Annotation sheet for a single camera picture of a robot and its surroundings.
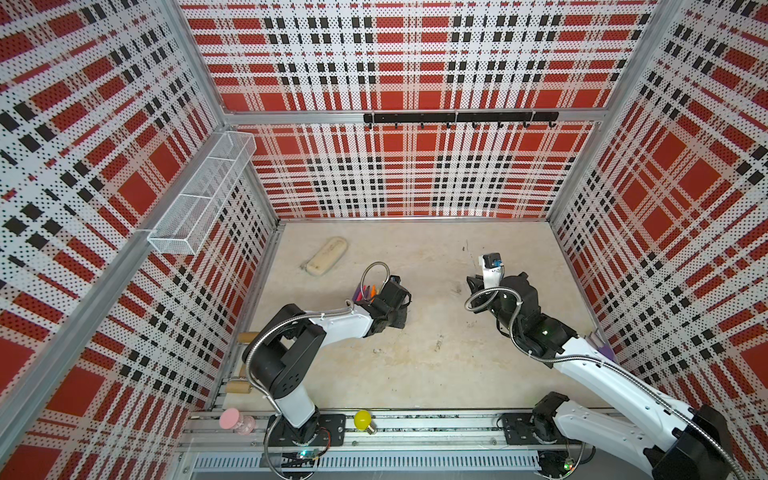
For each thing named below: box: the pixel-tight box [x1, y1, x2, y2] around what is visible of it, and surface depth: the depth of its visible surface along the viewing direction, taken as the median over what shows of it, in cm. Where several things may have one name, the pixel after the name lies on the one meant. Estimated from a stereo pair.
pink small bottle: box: [219, 408, 256, 435], surface depth 70 cm
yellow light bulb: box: [354, 410, 375, 435], surface depth 75 cm
